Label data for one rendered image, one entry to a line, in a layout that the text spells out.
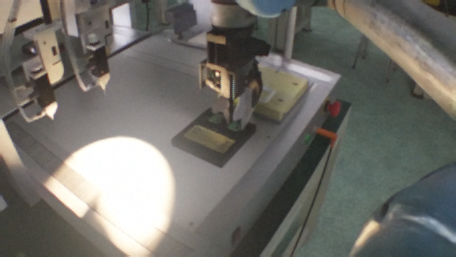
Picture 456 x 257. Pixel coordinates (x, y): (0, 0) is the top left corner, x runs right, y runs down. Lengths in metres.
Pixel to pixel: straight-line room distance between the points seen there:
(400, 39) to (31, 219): 0.74
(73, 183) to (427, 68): 0.58
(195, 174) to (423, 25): 0.44
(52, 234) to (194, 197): 0.32
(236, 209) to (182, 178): 0.12
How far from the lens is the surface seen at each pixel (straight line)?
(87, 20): 0.57
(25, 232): 0.76
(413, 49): 0.33
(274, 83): 0.78
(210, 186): 0.58
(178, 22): 1.01
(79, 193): 0.62
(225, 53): 0.55
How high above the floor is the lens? 1.28
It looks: 38 degrees down
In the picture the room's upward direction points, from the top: straight up
